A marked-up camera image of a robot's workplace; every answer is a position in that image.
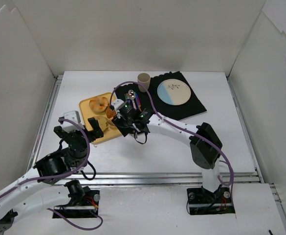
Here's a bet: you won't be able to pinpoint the yellow serving tray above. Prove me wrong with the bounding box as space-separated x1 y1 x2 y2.
79 96 121 144

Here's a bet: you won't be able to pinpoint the brown glazed pastry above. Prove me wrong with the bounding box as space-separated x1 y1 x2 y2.
106 107 116 119

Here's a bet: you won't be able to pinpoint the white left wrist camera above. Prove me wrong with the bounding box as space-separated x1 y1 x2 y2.
58 111 84 133

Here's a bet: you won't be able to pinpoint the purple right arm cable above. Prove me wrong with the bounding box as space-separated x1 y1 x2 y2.
109 80 234 188

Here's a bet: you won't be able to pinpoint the iridescent fork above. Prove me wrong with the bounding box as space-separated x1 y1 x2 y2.
125 94 131 103

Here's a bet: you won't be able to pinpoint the beige cup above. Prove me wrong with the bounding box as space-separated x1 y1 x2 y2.
137 73 151 93

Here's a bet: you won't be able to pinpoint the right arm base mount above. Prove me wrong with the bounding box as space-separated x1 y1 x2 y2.
186 185 235 215

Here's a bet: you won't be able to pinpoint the bagel with orange patches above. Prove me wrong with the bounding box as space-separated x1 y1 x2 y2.
89 96 109 113

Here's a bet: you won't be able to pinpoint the iridescent knife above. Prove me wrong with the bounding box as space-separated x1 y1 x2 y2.
134 92 141 111

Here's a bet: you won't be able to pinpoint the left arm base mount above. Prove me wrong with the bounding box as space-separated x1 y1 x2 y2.
53 180 100 219

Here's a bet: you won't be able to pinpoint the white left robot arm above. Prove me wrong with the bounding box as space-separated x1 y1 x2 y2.
0 117 104 234

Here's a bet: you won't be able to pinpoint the stainless steel tongs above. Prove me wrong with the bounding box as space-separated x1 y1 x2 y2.
106 118 117 129

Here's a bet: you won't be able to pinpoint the silver spoon pink handle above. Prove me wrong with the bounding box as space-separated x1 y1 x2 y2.
128 90 138 109

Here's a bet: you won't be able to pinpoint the seeded bread slice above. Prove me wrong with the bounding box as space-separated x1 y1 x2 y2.
94 116 109 133

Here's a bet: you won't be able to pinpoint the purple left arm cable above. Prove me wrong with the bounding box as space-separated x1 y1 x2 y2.
0 117 103 232

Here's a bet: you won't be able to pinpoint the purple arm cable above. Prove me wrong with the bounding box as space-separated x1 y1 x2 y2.
0 117 103 232
109 80 234 188

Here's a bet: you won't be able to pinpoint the white and blue plate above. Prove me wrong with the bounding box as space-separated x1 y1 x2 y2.
157 79 191 106

